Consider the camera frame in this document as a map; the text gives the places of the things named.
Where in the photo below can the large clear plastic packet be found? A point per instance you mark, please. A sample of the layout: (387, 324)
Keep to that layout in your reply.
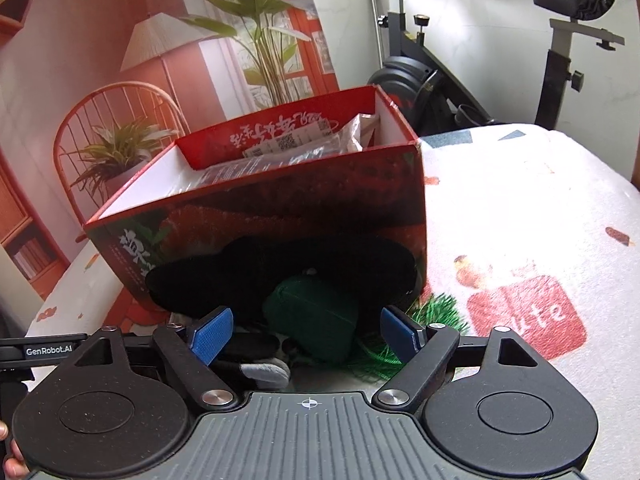
(260, 170)

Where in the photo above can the white cartoon printed blanket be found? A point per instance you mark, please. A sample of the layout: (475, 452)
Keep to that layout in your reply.
(500, 200)

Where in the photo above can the grey white soft cloth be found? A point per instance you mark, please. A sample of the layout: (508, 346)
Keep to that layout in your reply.
(265, 373)

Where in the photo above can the green knit item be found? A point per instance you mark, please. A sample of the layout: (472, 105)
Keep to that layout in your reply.
(310, 320)

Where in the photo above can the black exercise bike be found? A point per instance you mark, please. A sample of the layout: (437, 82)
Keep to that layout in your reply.
(400, 67)

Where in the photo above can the black eye mask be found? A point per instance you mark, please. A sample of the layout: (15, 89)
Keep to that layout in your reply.
(300, 260)

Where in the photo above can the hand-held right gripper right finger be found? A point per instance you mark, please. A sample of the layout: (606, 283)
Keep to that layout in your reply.
(400, 336)

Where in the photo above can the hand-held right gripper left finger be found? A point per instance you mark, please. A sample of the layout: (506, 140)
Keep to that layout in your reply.
(212, 336)

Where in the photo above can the red cardboard box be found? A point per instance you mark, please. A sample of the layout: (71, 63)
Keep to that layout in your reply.
(300, 195)

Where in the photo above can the person's left hand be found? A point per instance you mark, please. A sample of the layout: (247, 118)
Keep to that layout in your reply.
(12, 460)

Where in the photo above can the small clear plastic packet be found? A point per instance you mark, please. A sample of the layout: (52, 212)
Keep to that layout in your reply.
(358, 132)

